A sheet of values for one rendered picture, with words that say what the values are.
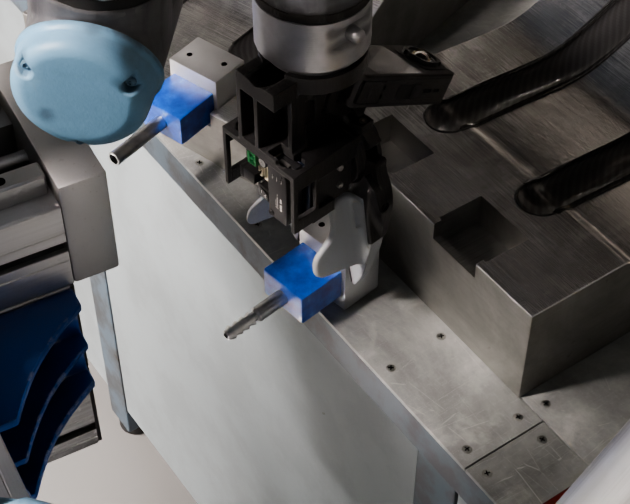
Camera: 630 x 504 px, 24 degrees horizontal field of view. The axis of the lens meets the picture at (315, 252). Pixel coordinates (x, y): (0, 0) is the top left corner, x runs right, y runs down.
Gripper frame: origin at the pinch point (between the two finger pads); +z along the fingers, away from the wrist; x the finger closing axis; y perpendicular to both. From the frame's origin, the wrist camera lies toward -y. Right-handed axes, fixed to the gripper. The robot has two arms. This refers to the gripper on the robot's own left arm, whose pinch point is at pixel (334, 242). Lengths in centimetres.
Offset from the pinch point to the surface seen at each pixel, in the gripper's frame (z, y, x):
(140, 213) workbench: 30.4, -8.2, -37.8
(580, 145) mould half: -3.8, -18.0, 8.0
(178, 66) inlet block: -3.2, -2.3, -20.6
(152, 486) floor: 85, -7, -42
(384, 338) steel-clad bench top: 4.7, 1.0, 6.5
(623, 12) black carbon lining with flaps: -5.8, -31.0, 1.4
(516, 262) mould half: -4.3, -5.0, 13.0
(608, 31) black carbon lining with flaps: -4.8, -29.2, 1.5
